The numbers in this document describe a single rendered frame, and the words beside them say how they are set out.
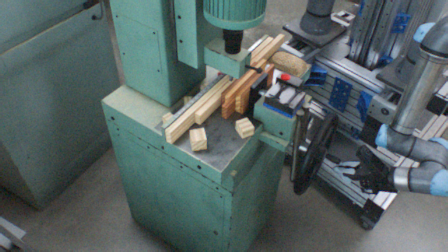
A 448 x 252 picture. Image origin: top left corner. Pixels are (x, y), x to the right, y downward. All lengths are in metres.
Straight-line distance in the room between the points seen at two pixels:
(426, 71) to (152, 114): 0.89
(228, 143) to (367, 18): 0.92
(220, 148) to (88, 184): 1.24
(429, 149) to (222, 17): 0.75
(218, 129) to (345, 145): 1.11
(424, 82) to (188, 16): 0.70
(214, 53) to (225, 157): 0.32
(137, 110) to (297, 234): 1.06
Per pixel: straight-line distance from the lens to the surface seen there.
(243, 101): 1.15
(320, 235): 2.02
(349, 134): 2.16
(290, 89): 1.15
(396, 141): 1.27
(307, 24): 1.76
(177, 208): 1.58
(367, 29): 1.76
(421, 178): 1.23
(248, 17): 1.01
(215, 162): 1.06
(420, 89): 1.19
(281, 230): 2.00
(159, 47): 1.20
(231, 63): 1.14
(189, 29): 1.13
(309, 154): 1.10
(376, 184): 1.31
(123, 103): 1.40
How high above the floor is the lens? 1.74
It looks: 42 degrees down
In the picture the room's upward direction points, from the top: 5 degrees clockwise
